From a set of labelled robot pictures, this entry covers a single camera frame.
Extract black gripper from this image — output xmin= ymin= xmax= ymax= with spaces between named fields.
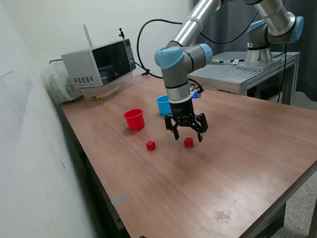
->
xmin=164 ymin=98 xmax=209 ymax=143

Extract blue plastic cup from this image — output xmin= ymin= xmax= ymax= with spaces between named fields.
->
xmin=155 ymin=95 xmax=171 ymax=116

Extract red plastic cup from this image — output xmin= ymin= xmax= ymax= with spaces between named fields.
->
xmin=123 ymin=108 xmax=146 ymax=131

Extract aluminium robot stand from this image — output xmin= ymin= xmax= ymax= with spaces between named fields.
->
xmin=187 ymin=51 xmax=301 ymax=106

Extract light wooden pieces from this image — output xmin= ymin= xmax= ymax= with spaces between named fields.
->
xmin=90 ymin=86 xmax=122 ymax=100

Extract grey tape piece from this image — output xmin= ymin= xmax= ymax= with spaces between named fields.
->
xmin=111 ymin=193 xmax=128 ymax=206

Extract dark grey curtain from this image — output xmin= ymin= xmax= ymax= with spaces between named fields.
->
xmin=192 ymin=0 xmax=317 ymax=102

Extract silver microwave oven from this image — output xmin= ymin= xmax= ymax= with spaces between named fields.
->
xmin=61 ymin=38 xmax=137 ymax=89

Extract white thin rod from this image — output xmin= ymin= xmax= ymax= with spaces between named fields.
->
xmin=83 ymin=24 xmax=94 ymax=48

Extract crumpled clear plastic bag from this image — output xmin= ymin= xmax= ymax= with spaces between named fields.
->
xmin=41 ymin=60 xmax=85 ymax=105

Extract wrist camera on white bracket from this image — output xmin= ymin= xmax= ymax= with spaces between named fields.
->
xmin=189 ymin=84 xmax=204 ymax=100

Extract cable with white connector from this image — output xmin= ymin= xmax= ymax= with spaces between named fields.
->
xmin=210 ymin=59 xmax=246 ymax=64

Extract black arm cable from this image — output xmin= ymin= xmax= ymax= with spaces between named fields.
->
xmin=136 ymin=11 xmax=260 ymax=79

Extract aluminium base plate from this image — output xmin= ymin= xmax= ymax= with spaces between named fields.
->
xmin=236 ymin=57 xmax=282 ymax=71

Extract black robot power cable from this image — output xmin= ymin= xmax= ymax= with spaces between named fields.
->
xmin=276 ymin=44 xmax=289 ymax=104

